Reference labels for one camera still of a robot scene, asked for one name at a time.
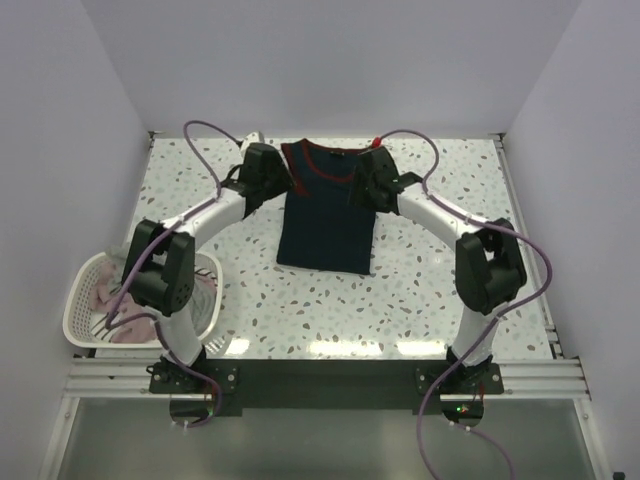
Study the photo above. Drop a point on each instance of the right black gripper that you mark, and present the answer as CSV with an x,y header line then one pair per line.
x,y
358,197

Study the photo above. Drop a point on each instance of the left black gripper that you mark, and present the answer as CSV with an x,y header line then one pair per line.
x,y
285,179

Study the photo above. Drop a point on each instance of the navy basketball tank top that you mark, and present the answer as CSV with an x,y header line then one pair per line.
x,y
321,230

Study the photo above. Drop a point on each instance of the grey garment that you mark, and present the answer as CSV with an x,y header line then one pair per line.
x,y
205,303

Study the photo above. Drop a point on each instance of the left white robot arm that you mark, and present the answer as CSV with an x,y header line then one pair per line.
x,y
159,272

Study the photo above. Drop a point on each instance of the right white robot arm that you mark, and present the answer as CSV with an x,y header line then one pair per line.
x,y
489,269

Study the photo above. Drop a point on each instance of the pink garment in basket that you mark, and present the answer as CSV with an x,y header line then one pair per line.
x,y
131,324

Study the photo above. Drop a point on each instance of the white laundry basket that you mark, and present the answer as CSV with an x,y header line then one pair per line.
x,y
78,318

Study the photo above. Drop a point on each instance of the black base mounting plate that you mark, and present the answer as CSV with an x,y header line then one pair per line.
x,y
214,401

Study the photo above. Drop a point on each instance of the striped white garment in basket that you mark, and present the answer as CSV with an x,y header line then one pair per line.
x,y
101,332

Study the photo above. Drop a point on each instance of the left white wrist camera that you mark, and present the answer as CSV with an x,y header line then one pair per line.
x,y
254,137

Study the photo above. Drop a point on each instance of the aluminium frame rail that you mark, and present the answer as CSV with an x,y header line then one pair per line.
x,y
520,379

